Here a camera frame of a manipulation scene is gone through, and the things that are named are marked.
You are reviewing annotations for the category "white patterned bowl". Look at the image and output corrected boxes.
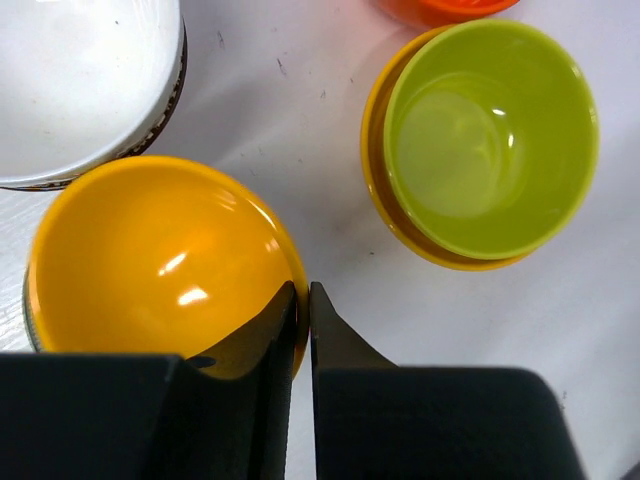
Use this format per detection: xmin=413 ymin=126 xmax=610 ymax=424
xmin=1 ymin=1 xmax=188 ymax=191

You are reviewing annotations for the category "yellow-orange bowl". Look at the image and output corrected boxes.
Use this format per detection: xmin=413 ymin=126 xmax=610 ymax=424
xmin=26 ymin=156 xmax=309 ymax=365

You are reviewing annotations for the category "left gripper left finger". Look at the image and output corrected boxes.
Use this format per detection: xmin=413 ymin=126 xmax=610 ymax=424
xmin=1 ymin=282 xmax=297 ymax=479

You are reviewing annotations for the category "lime green bowl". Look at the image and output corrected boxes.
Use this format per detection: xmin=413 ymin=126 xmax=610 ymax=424
xmin=383 ymin=19 xmax=599 ymax=261

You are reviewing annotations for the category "red-orange bowl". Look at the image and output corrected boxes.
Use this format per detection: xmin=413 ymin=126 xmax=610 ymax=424
xmin=373 ymin=0 xmax=518 ymax=29

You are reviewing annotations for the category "yellow bowl under green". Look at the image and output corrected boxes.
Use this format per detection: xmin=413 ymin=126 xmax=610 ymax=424
xmin=360 ymin=25 xmax=524 ymax=272

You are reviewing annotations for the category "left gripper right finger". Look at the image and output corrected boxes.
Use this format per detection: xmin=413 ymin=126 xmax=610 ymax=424
xmin=309 ymin=282 xmax=584 ymax=479

